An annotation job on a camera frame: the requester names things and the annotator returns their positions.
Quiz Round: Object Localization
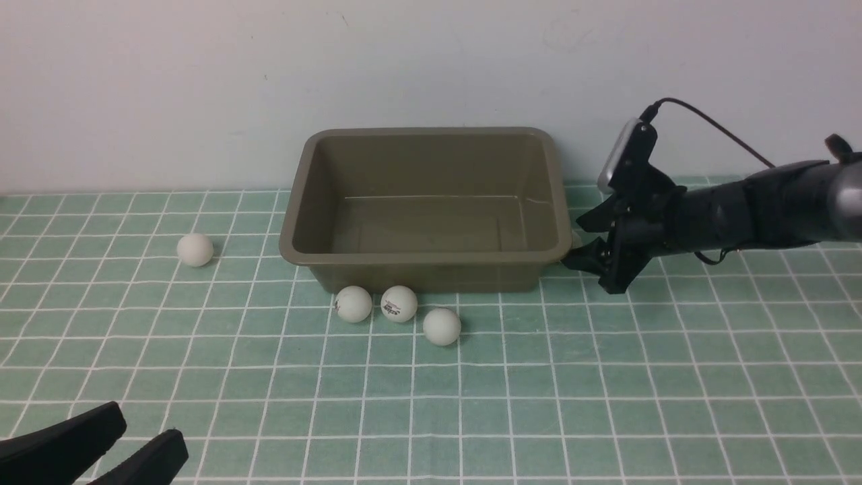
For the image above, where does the plain white ball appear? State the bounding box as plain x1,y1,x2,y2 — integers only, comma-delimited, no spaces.
422,307,461,347

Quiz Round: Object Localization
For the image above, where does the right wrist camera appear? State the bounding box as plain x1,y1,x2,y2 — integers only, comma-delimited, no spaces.
597,119,658,194

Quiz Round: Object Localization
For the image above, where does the white logo ball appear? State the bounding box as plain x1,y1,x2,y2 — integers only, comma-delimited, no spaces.
380,285,418,323
333,286,373,323

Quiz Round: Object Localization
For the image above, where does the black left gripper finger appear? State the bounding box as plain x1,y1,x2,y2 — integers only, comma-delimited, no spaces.
1,401,127,484
92,429,190,484

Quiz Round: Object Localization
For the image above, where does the green checkered tablecloth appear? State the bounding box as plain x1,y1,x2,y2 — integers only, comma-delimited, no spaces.
1,189,861,484

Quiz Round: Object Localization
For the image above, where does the olive plastic bin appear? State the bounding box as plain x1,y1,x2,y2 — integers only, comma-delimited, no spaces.
279,127,573,294

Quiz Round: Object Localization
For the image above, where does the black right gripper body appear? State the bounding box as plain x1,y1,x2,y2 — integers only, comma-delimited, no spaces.
605,168,688,294

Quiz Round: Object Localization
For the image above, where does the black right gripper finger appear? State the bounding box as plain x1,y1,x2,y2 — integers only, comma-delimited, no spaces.
561,242,609,277
576,201,616,233

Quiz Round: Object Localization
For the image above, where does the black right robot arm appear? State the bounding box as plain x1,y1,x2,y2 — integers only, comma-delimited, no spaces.
562,133,861,294

